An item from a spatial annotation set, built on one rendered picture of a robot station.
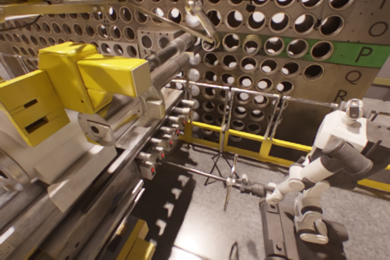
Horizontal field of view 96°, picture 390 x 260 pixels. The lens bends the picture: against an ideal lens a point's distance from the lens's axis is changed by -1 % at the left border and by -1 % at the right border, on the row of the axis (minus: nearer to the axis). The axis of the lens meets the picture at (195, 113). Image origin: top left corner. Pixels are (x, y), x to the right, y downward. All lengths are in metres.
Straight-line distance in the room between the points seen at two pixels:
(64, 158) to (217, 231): 1.55
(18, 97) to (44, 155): 0.33
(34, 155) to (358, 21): 3.04
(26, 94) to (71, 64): 0.20
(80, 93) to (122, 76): 0.23
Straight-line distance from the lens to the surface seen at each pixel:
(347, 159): 1.02
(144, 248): 1.48
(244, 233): 2.16
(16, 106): 0.85
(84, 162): 1.13
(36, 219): 1.28
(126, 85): 0.63
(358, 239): 2.61
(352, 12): 2.83
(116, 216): 1.52
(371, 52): 3.02
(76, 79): 0.77
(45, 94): 0.89
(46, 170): 1.09
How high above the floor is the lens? 1.97
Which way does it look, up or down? 35 degrees down
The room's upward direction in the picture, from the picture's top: straight up
